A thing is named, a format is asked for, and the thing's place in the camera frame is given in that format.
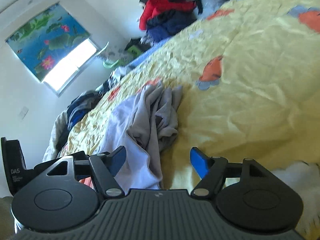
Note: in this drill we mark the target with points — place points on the lotus print roller blind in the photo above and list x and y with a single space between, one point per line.
46 39

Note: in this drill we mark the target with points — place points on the light lavender garment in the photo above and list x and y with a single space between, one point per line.
133 174

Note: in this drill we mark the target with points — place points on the white wall switch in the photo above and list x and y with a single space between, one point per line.
24 111

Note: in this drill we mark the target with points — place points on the aluminium frame window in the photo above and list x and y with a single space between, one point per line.
70 66

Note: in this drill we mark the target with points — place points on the green plastic chair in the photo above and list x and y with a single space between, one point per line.
128 57

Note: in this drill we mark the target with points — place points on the grey crumpled garment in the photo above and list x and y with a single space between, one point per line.
155 123

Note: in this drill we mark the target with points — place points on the pile of red dark clothes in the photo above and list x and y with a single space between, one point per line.
162 19

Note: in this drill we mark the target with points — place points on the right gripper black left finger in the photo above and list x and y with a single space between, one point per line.
69 192

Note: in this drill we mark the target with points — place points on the white floral pillow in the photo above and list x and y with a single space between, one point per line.
110 54

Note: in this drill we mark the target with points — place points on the yellow carrot print bedsheet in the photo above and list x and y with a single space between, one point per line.
250 78

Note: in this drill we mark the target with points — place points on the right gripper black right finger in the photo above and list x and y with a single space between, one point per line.
246 195

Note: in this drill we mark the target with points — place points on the white quilted comforter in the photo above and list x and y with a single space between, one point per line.
56 132

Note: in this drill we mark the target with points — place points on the stack of dark folded clothes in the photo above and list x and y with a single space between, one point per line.
83 104

